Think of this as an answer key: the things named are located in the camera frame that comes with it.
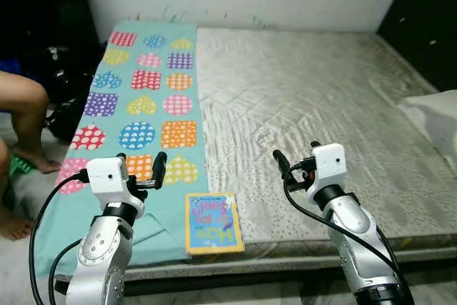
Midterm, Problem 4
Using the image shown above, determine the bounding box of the blue yellow children's book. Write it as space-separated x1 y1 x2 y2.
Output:
184 192 246 256

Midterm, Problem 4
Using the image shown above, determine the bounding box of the grey quilted mattress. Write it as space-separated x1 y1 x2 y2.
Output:
32 26 457 282

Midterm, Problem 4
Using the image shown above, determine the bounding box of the teal blanket with colourful shapes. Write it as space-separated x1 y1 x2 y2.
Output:
32 21 208 277

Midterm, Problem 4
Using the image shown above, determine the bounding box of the black bag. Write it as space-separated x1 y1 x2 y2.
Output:
44 94 90 141

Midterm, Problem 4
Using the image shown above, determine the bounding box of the person's bare leg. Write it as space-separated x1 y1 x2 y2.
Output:
0 71 64 174
0 139 35 241

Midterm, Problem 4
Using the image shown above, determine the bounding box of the black tufted headboard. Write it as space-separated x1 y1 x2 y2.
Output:
376 0 457 95

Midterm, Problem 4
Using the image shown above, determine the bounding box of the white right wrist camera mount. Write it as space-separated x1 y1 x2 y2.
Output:
307 143 348 191

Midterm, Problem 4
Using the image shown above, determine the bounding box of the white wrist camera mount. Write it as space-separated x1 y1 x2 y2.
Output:
86 156 145 218
307 143 348 191

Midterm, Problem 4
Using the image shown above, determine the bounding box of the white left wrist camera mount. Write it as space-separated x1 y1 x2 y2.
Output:
86 156 145 218

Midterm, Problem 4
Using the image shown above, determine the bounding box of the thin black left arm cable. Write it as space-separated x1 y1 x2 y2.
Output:
46 237 86 305

